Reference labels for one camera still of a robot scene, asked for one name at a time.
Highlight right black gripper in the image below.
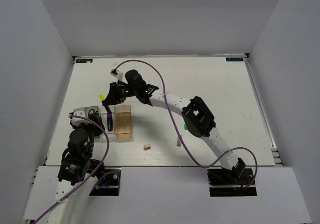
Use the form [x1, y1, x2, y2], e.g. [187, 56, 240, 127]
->
[103, 82, 139, 106]

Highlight yellow capped highlighter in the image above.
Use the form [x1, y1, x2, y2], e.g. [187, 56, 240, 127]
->
[98, 94, 105, 101]

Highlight purple capped highlighter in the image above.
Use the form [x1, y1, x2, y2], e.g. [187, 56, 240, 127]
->
[106, 113, 113, 132]

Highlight black handled scissors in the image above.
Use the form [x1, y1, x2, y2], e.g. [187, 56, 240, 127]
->
[88, 109, 99, 121]

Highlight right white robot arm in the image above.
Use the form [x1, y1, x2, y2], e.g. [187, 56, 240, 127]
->
[102, 69, 246, 184]

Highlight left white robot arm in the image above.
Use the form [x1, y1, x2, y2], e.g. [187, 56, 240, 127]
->
[47, 112, 106, 224]

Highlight clear transparent container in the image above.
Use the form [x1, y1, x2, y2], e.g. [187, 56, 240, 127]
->
[99, 106, 116, 136]

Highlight dark grey transparent container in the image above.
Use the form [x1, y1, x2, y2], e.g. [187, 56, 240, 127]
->
[84, 106, 100, 118]

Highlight left blue table label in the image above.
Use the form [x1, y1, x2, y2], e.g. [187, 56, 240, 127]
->
[75, 59, 93, 63]

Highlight blue table label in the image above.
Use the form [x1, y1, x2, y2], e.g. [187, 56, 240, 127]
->
[75, 59, 93, 63]
[225, 57, 244, 62]

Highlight grey white eraser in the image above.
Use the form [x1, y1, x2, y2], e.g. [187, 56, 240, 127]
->
[176, 136, 182, 147]

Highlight right blue table label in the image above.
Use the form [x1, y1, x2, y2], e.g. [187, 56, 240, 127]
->
[225, 57, 244, 62]

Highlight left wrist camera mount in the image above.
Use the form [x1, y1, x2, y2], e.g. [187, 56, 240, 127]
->
[68, 107, 89, 128]

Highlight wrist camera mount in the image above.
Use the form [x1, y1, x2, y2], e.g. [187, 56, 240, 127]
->
[68, 107, 89, 128]
[110, 69, 124, 82]

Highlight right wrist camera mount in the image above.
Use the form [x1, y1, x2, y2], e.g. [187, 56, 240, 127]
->
[110, 69, 124, 82]

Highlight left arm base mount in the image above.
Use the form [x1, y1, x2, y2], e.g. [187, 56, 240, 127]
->
[89, 168, 122, 197]

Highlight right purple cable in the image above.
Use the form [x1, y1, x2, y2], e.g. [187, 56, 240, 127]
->
[113, 60, 258, 189]

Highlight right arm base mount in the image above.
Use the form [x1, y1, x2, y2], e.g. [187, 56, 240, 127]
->
[207, 168, 258, 197]

